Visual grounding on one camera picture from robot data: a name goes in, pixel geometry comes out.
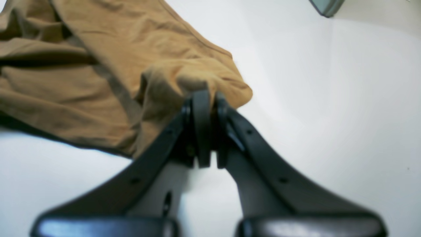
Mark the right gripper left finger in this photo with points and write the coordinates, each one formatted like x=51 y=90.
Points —
x=143 y=199

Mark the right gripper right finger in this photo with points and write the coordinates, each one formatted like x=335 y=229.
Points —
x=276 y=199

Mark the brown t-shirt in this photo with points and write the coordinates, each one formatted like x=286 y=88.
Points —
x=109 y=74

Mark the grey plastic bin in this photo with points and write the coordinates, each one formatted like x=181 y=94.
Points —
x=327 y=8

